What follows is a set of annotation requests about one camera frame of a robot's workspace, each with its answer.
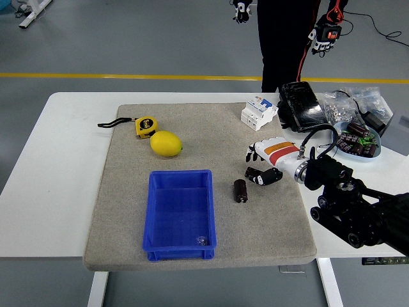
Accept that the person's left hand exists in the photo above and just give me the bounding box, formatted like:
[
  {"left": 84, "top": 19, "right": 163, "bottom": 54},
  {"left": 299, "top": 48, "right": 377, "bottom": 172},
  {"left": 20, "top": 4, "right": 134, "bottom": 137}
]
[{"left": 308, "top": 14, "right": 343, "bottom": 58}]

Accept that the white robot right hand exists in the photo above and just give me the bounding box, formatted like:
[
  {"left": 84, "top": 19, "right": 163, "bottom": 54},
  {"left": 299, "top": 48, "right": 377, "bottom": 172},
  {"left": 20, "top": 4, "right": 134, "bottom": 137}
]
[{"left": 245, "top": 136, "right": 308, "bottom": 187}]

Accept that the person's right hand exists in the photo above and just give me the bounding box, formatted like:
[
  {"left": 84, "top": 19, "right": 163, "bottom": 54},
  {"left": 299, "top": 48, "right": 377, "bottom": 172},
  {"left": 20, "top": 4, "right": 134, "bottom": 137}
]
[{"left": 231, "top": 0, "right": 252, "bottom": 25}]

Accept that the dark battery printed sleeve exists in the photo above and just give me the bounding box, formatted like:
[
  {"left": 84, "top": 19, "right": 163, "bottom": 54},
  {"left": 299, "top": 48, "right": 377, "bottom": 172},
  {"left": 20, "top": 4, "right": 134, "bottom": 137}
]
[{"left": 338, "top": 132, "right": 361, "bottom": 152}]

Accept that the blue plastic box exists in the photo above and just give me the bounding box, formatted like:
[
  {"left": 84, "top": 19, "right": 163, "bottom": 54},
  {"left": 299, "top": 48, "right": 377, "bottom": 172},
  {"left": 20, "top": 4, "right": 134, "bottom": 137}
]
[{"left": 141, "top": 169, "right": 217, "bottom": 262}]

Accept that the grey box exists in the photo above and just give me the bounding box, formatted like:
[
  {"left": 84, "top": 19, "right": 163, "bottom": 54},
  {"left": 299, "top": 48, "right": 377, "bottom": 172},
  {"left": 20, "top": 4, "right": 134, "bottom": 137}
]
[{"left": 380, "top": 110, "right": 409, "bottom": 148}]

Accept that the person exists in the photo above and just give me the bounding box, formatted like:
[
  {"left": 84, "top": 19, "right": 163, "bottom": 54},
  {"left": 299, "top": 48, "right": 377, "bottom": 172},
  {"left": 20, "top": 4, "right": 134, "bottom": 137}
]
[{"left": 256, "top": 0, "right": 349, "bottom": 93}]

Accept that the white circuit breaker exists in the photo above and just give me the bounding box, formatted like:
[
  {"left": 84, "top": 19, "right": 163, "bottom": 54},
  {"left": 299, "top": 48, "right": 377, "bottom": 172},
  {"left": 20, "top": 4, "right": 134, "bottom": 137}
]
[{"left": 240, "top": 97, "right": 279, "bottom": 132}]

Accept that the black glossy device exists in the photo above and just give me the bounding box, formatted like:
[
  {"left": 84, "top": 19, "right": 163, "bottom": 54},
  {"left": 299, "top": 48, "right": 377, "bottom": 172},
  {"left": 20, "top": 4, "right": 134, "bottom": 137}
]
[{"left": 277, "top": 81, "right": 330, "bottom": 133}]

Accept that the grey-brown mat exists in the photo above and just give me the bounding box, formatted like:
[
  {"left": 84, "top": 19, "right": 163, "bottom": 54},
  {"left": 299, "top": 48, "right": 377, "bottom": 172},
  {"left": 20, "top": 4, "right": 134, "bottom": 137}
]
[{"left": 82, "top": 102, "right": 318, "bottom": 272}]

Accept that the clear bag of metal nuts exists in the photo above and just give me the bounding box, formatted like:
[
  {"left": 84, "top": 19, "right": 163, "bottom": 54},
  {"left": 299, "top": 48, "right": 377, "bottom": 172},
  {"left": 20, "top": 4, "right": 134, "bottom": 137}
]
[{"left": 321, "top": 91, "right": 360, "bottom": 124}]

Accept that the clear bag of blue parts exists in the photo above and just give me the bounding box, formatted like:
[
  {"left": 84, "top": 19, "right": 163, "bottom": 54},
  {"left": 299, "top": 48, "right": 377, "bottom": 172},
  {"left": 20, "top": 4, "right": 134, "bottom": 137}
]
[{"left": 340, "top": 86, "right": 394, "bottom": 122}]

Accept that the light blue bowl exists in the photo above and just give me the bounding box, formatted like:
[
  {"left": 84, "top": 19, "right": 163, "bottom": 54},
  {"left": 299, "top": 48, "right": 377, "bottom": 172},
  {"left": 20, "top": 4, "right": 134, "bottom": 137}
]
[{"left": 331, "top": 120, "right": 383, "bottom": 163}]

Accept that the black power adapter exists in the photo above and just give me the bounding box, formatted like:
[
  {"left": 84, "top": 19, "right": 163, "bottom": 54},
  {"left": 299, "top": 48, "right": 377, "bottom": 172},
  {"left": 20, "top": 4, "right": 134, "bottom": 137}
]
[{"left": 362, "top": 110, "right": 389, "bottom": 135}]

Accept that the yellow lemon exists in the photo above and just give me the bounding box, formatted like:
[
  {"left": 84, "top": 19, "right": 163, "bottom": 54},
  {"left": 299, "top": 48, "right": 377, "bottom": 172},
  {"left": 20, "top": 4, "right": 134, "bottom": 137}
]
[{"left": 149, "top": 130, "right": 183, "bottom": 157}]

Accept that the yellow tape measure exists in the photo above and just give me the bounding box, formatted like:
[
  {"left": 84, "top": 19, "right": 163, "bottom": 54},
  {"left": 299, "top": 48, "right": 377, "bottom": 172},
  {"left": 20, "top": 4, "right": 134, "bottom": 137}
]
[{"left": 97, "top": 116, "right": 159, "bottom": 140}]

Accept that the white table leg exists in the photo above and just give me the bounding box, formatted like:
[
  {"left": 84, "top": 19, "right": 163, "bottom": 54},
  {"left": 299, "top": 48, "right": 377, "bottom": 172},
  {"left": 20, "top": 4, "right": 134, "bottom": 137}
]
[
  {"left": 86, "top": 271, "right": 110, "bottom": 307},
  {"left": 316, "top": 257, "right": 344, "bottom": 307}
]

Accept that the dark desk control panel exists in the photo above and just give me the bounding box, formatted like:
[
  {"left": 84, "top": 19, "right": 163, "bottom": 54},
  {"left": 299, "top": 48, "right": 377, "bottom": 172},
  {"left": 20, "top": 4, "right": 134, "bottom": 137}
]
[{"left": 361, "top": 256, "right": 409, "bottom": 265}]

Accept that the black floor cable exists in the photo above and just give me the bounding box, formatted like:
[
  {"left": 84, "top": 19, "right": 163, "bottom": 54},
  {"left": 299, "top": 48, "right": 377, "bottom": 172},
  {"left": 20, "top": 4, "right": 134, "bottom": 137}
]
[{"left": 344, "top": 11, "right": 409, "bottom": 49}]

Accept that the small clear bracket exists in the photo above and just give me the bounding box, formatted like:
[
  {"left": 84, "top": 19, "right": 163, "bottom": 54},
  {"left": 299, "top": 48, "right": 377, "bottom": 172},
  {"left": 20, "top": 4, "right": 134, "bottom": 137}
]
[{"left": 278, "top": 264, "right": 306, "bottom": 274}]

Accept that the white desk frame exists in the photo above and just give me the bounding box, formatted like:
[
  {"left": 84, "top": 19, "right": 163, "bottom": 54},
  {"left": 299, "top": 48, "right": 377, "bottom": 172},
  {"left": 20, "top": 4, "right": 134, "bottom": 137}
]
[{"left": 18, "top": 0, "right": 54, "bottom": 30}]

